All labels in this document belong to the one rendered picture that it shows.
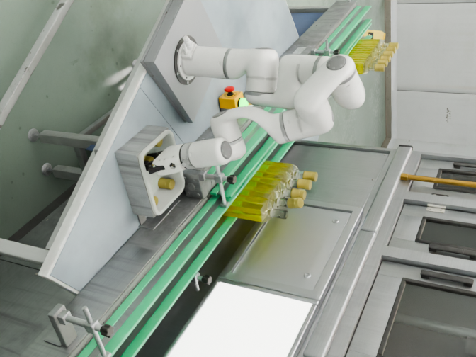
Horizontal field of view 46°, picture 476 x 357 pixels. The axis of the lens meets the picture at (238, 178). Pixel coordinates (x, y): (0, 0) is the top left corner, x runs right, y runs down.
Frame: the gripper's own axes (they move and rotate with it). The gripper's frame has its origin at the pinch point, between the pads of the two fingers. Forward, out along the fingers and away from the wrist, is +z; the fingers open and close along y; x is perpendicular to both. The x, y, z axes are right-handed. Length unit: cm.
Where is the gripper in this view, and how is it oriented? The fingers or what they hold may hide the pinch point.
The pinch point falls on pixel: (149, 161)
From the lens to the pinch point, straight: 168.4
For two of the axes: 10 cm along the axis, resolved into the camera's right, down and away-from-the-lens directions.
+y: 4.4, -5.5, 7.1
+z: -8.2, 0.9, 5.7
